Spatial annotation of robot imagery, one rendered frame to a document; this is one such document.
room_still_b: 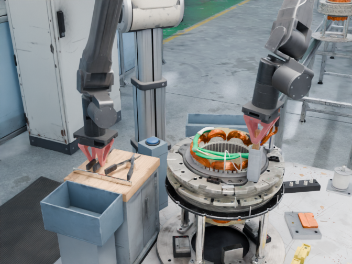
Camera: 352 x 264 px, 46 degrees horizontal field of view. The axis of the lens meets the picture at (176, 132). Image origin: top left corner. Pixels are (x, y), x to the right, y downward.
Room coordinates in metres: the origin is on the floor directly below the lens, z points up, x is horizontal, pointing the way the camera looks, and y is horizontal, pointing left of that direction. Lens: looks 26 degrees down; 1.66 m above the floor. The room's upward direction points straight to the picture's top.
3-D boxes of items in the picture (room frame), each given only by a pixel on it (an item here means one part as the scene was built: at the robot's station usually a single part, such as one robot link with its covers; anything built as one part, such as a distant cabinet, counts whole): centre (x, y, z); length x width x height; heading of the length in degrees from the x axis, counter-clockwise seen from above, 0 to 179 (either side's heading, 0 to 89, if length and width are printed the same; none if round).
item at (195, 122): (1.31, -0.16, 0.92); 0.25 x 0.11 x 0.28; 86
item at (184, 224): (1.06, -0.03, 0.91); 0.02 x 0.02 x 0.21
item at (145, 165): (0.99, 0.17, 1.05); 0.20 x 0.19 x 0.02; 157
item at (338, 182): (1.32, -0.62, 0.82); 0.06 x 0.06 x 0.06
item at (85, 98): (0.98, 0.21, 1.26); 0.07 x 0.06 x 0.07; 28
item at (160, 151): (1.20, 0.08, 0.91); 0.07 x 0.07 x 0.25; 45
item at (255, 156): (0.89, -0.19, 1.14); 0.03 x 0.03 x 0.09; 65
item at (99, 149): (0.98, 0.21, 1.12); 0.07 x 0.07 x 0.09; 68
